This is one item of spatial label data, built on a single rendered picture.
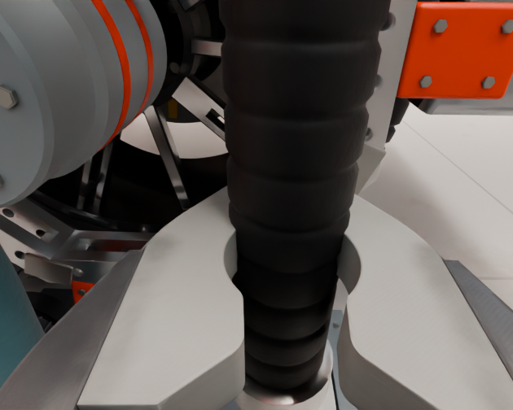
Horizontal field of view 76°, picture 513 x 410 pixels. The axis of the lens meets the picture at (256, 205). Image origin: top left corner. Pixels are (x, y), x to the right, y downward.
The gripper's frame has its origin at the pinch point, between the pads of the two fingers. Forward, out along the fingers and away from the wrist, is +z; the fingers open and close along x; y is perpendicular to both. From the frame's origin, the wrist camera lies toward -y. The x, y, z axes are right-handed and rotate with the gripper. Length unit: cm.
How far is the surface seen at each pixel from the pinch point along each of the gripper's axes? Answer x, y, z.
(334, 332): 19, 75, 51
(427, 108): 22.2, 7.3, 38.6
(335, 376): 18, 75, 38
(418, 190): 81, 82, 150
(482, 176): 126, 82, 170
